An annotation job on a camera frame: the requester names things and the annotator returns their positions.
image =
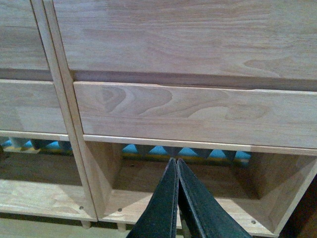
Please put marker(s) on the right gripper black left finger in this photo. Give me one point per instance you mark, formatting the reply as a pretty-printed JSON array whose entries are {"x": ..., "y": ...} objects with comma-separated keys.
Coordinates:
[{"x": 160, "y": 216}]

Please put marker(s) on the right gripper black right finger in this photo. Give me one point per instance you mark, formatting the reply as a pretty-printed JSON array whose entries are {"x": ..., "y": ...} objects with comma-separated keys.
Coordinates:
[{"x": 203, "y": 215}]

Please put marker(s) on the left wooden shelf unit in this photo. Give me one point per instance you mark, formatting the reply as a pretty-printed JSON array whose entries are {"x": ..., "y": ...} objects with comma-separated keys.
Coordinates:
[{"x": 50, "y": 181}]

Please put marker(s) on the wooden shelf unit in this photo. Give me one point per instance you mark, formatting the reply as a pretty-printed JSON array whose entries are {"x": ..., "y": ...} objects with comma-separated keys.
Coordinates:
[
  {"x": 230, "y": 75},
  {"x": 50, "y": 181}
]

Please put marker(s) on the right wooden shelf unit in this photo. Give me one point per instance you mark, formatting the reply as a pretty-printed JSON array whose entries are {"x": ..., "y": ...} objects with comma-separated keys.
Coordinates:
[{"x": 230, "y": 75}]

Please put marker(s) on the blue and yellow floor mat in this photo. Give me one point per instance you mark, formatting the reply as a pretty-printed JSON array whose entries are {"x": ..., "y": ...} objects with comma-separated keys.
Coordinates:
[{"x": 133, "y": 151}]

